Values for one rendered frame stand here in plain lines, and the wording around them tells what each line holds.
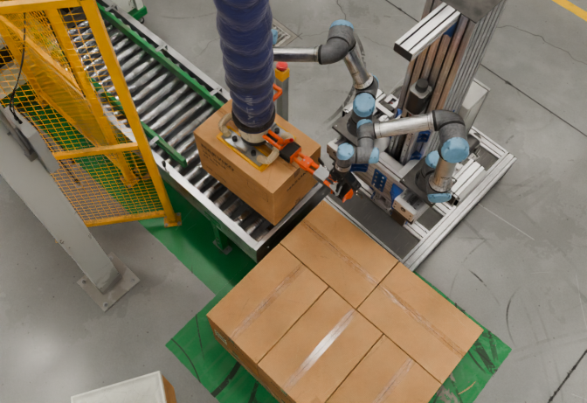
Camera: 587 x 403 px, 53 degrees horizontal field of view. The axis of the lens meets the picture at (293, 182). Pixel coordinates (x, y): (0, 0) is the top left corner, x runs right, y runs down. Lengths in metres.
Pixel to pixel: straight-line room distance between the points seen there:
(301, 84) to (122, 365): 2.50
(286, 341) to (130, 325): 1.17
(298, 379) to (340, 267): 0.68
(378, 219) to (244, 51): 1.87
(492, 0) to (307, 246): 1.73
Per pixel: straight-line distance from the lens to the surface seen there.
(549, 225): 4.61
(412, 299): 3.52
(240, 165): 3.21
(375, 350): 3.40
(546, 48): 5.57
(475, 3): 2.68
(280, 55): 3.01
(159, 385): 2.90
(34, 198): 3.03
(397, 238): 4.01
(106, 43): 2.77
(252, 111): 2.91
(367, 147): 2.73
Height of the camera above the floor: 3.82
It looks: 61 degrees down
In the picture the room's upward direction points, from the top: 2 degrees clockwise
